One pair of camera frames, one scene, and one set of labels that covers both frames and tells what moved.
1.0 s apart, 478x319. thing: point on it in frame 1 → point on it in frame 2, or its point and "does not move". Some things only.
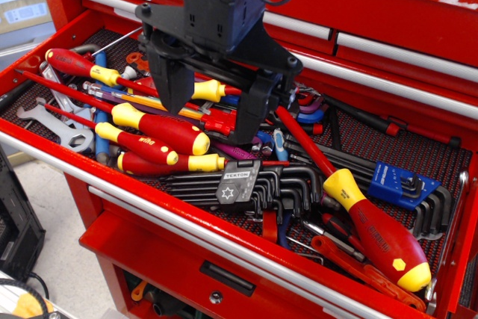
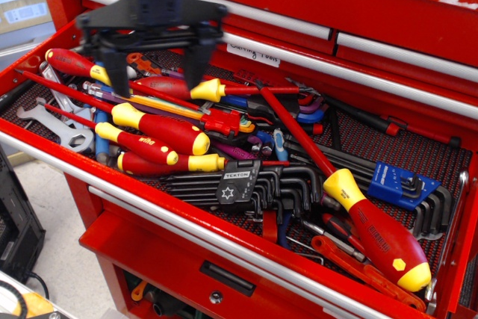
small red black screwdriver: [337, 228] does not move
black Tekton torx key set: [248, 182] does not move
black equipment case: [22, 234] does not move
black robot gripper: [222, 22] → [156, 14]
